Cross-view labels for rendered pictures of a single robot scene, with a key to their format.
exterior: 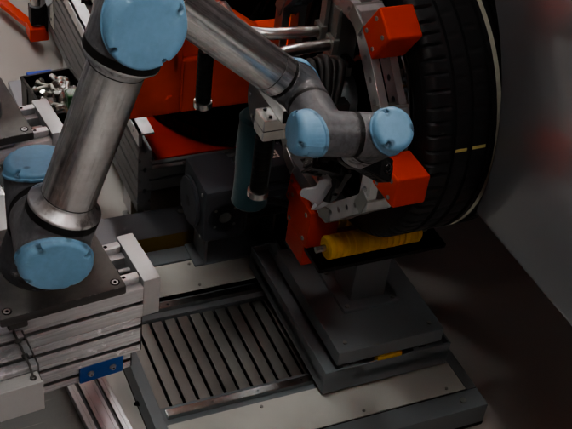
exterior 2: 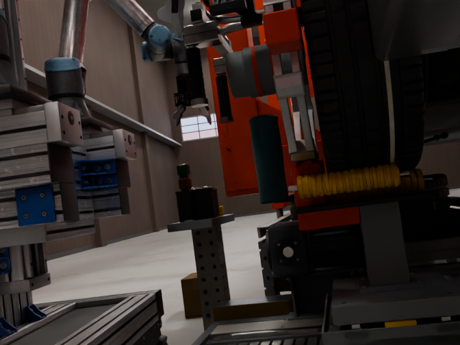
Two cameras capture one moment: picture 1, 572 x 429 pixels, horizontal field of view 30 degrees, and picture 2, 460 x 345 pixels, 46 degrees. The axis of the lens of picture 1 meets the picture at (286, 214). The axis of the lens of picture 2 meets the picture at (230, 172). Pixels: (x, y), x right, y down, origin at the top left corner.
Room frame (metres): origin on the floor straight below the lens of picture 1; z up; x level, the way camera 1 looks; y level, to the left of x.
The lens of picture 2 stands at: (0.72, -0.83, 0.49)
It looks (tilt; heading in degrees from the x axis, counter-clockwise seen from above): 3 degrees up; 39
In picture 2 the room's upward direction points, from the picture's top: 8 degrees counter-clockwise
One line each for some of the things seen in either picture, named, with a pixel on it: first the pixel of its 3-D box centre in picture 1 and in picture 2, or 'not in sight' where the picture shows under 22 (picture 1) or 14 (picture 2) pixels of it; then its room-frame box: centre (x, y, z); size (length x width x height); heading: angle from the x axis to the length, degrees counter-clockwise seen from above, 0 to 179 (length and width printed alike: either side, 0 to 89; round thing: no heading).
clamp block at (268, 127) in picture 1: (279, 121); (202, 35); (1.76, 0.04, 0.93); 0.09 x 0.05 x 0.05; 118
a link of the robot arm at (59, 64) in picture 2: not in sight; (64, 77); (1.80, 0.69, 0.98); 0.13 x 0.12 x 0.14; 51
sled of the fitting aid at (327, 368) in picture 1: (346, 302); (393, 317); (2.13, -0.19, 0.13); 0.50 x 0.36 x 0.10; 28
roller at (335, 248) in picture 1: (372, 238); (347, 181); (1.95, -0.21, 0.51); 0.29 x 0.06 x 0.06; 118
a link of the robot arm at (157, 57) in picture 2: not in sight; (157, 49); (2.12, 0.57, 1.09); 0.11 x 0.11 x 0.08; 51
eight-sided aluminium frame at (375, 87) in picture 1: (331, 94); (292, 65); (2.01, -0.06, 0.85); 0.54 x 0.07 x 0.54; 28
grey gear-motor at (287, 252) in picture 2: (258, 206); (333, 262); (2.33, 0.08, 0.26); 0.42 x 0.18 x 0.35; 118
